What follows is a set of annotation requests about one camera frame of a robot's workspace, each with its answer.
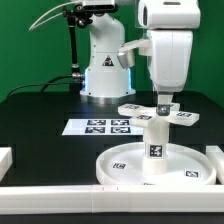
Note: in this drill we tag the white marker sheet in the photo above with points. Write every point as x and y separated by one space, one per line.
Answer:
102 127

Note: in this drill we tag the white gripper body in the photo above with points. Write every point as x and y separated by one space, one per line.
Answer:
169 60

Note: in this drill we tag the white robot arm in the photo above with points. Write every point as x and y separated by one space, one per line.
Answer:
106 80

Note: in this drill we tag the white cross-shaped table base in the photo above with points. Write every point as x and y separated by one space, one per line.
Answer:
142 116

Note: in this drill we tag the white round table top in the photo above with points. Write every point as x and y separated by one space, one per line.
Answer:
128 164

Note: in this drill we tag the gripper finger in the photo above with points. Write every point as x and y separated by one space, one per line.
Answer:
164 102

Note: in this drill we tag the white left fence block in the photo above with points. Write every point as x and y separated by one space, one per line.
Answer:
5 160

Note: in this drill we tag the white front fence bar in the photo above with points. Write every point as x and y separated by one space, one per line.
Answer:
105 198

